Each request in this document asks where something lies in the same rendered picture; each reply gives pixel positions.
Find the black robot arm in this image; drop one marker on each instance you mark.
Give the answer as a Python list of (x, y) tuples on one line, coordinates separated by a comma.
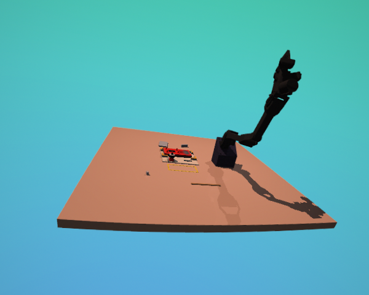
[(272, 108)]

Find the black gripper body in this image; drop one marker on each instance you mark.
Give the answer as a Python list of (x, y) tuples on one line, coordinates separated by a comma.
[(284, 64)]

